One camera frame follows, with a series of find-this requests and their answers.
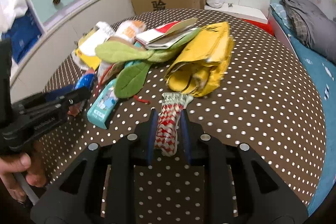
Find red white woven wrapper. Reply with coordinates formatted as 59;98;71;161
154;92;193;157

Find person's left hand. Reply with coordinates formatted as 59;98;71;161
1;141;47;203

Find blue snack wrapper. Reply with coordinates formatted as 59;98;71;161
46;71;95;101

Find blue shopping bag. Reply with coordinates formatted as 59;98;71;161
1;9;42;64

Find white low cabinet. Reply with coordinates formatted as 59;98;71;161
10;0;135;102

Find brown polka dot tablecloth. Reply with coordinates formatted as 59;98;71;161
41;9;326;223

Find yellow white snack packet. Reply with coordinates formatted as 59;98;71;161
73;22;115;71

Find green leaf shaped cloth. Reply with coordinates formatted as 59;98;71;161
95;28;201;99

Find teal patterned bed sheet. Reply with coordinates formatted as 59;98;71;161
269;7;335;214

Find yellow folded paper bag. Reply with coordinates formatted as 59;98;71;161
165;22;235;97

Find red white booklet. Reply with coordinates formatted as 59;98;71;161
135;18;201;50

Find grey folded quilt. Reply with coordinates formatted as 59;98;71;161
281;0;335;63

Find red storage bench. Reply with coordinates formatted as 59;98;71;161
205;3;274;36

